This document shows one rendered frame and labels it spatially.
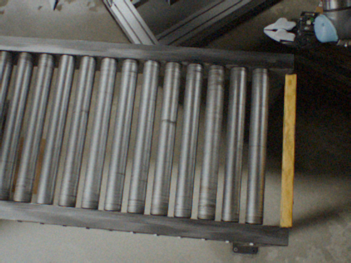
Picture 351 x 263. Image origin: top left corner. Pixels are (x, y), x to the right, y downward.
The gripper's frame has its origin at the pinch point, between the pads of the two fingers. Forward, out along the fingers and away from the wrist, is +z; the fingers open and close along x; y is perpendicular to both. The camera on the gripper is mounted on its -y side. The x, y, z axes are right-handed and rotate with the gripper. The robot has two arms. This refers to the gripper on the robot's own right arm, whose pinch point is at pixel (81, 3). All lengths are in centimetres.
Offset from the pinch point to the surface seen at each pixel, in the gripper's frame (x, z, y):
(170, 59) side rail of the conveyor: -21.8, -5.2, 41.1
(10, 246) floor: 49, 39, 131
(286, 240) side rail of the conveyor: -46, 50, 38
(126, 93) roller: -7.9, 3.8, 43.0
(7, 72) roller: 27, -8, 49
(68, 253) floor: 23, 46, 128
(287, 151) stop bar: -50, 27, 35
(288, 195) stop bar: -48, 39, 35
